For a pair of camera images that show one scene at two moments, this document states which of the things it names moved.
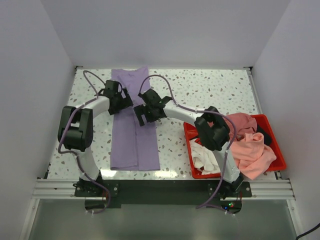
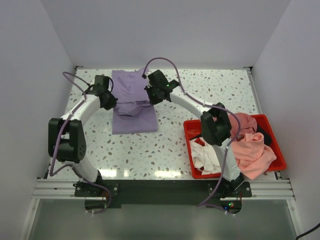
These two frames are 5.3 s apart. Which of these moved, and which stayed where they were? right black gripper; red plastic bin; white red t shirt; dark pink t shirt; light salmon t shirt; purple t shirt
Moved: purple t shirt; right black gripper
Stayed: white red t shirt; red plastic bin; dark pink t shirt; light salmon t shirt
